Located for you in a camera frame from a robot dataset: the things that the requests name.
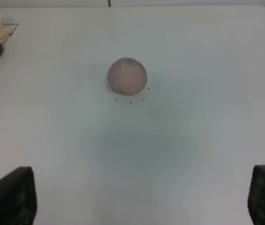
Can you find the pink peach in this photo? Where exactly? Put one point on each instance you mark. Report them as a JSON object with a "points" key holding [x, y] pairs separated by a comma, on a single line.
{"points": [[127, 76]]}

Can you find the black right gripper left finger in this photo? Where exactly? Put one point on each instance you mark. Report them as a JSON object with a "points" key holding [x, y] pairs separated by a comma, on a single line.
{"points": [[18, 198]]}

